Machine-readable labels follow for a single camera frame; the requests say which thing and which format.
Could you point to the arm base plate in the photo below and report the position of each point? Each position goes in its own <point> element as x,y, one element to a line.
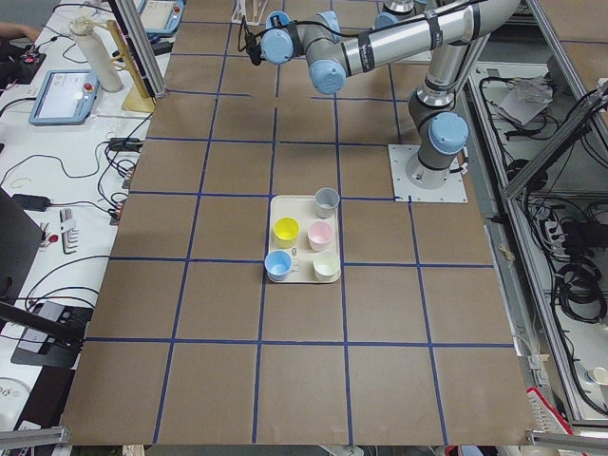
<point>412,182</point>

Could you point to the aluminium frame post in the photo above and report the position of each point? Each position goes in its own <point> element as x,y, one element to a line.
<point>131,26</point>

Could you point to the grey plastic cup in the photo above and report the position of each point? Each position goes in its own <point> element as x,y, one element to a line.
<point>326,200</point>

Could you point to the yellow plastic cup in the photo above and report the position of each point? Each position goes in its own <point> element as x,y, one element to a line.
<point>286,231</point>

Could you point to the hex key set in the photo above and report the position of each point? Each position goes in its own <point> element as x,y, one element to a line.
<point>69,231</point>

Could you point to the pink plastic cup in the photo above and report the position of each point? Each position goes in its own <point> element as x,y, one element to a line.
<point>320,234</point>

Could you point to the light blue handled cup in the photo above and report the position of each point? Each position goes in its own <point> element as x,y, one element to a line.
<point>279,264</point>

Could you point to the blue teach pendant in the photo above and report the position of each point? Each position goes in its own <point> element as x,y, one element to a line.
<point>66,98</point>
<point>160,17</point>

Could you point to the white cylindrical bottle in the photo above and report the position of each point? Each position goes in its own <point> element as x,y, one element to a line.
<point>91,45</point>

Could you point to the white wire cup rack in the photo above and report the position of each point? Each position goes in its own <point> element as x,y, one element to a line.
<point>250,10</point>

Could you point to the black power adapter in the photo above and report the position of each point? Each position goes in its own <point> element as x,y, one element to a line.
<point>32,202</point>

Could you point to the cream plastic tray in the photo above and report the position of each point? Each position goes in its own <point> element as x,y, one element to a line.
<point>302,209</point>

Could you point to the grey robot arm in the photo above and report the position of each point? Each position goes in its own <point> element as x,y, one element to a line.
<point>450,32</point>

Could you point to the wooden mug tree stand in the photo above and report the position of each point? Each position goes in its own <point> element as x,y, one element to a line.
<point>137,98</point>

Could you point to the pale green plastic cup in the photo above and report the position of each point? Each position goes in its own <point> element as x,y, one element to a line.
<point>326,265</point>

